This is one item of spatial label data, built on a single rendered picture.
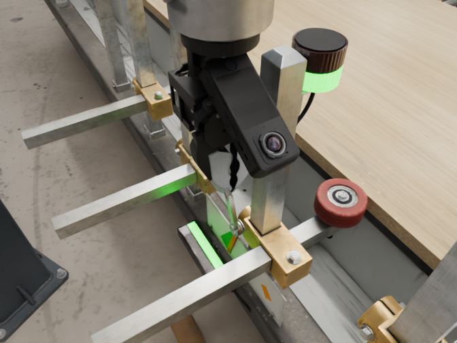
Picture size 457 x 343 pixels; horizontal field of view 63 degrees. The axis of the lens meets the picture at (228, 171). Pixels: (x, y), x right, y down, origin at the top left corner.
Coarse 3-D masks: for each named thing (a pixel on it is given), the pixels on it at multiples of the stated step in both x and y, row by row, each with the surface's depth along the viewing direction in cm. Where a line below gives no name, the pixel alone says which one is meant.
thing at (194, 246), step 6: (180, 228) 80; (186, 228) 80; (186, 234) 79; (186, 240) 78; (192, 240) 78; (192, 246) 77; (198, 246) 77; (198, 252) 76; (198, 258) 75; (204, 258) 75; (204, 264) 74; (210, 264) 74; (210, 270) 73
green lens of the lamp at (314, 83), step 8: (336, 72) 41; (304, 80) 41; (312, 80) 41; (320, 80) 41; (328, 80) 41; (336, 80) 42; (304, 88) 42; (312, 88) 42; (320, 88) 42; (328, 88) 42
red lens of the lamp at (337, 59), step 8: (296, 32) 42; (296, 48) 40; (344, 48) 39; (304, 56) 40; (312, 56) 39; (320, 56) 39; (328, 56) 39; (336, 56) 39; (344, 56) 40; (312, 64) 40; (320, 64) 39; (328, 64) 39; (336, 64) 40; (320, 72) 40
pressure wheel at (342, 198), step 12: (336, 180) 62; (348, 180) 62; (324, 192) 60; (336, 192) 60; (348, 192) 60; (360, 192) 60; (324, 204) 58; (336, 204) 58; (348, 204) 58; (360, 204) 58; (324, 216) 59; (336, 216) 57; (348, 216) 57; (360, 216) 58
